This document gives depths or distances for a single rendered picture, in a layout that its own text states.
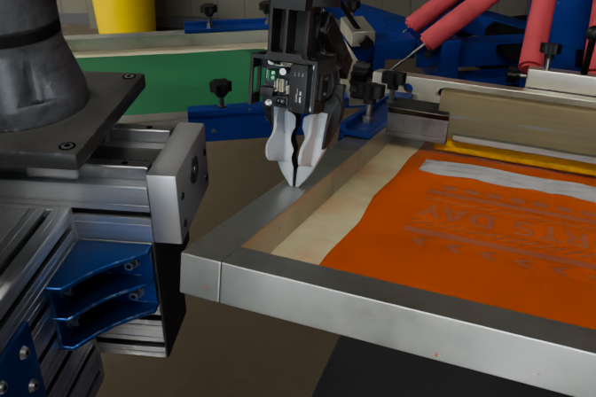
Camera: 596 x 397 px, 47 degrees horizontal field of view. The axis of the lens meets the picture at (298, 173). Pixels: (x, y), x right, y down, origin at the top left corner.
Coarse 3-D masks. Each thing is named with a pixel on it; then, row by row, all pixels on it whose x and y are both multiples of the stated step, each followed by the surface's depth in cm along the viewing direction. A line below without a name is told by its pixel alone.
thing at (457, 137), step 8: (456, 136) 105; (464, 136) 104; (472, 136) 105; (480, 144) 104; (488, 144) 103; (496, 144) 103; (504, 144) 103; (512, 144) 102; (520, 144) 102; (528, 144) 103; (528, 152) 102; (536, 152) 101; (544, 152) 101; (552, 152) 100; (560, 152) 100; (568, 152) 100; (576, 152) 100; (576, 160) 100; (584, 160) 99; (592, 160) 99
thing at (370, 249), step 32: (416, 160) 104; (448, 160) 105; (480, 160) 107; (384, 192) 88; (416, 192) 89; (512, 192) 92; (544, 192) 93; (384, 224) 77; (352, 256) 67; (384, 256) 68; (416, 256) 69; (448, 256) 69; (448, 288) 62; (480, 288) 63; (512, 288) 64
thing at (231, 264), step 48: (336, 144) 95; (384, 144) 110; (288, 192) 74; (240, 240) 60; (192, 288) 57; (240, 288) 56; (288, 288) 54; (336, 288) 53; (384, 288) 54; (384, 336) 52; (432, 336) 51; (480, 336) 49; (528, 336) 48; (576, 336) 49; (528, 384) 49; (576, 384) 48
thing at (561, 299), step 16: (560, 176) 102; (576, 176) 103; (592, 176) 103; (592, 208) 88; (544, 288) 64; (560, 288) 64; (576, 288) 65; (592, 288) 65; (544, 304) 61; (560, 304) 61; (576, 304) 61; (592, 304) 62; (560, 320) 58; (576, 320) 59; (592, 320) 59
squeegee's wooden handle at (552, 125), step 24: (456, 96) 105; (480, 96) 103; (504, 96) 104; (456, 120) 105; (480, 120) 104; (504, 120) 103; (528, 120) 102; (552, 120) 101; (576, 120) 99; (552, 144) 101; (576, 144) 100
